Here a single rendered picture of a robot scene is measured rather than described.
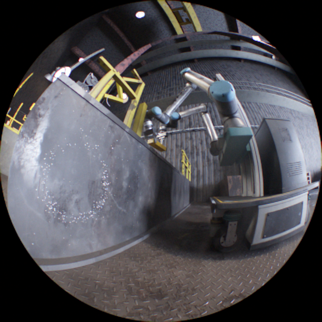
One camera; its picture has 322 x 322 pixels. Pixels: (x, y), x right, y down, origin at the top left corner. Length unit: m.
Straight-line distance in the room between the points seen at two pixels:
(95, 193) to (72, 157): 0.17
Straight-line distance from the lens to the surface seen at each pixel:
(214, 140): 1.31
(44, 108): 0.44
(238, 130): 0.63
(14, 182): 0.42
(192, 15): 10.75
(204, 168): 4.42
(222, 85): 0.66
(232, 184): 2.69
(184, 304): 0.42
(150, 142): 1.02
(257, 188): 0.75
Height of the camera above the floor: 0.37
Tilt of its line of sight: 17 degrees up
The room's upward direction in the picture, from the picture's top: 5 degrees clockwise
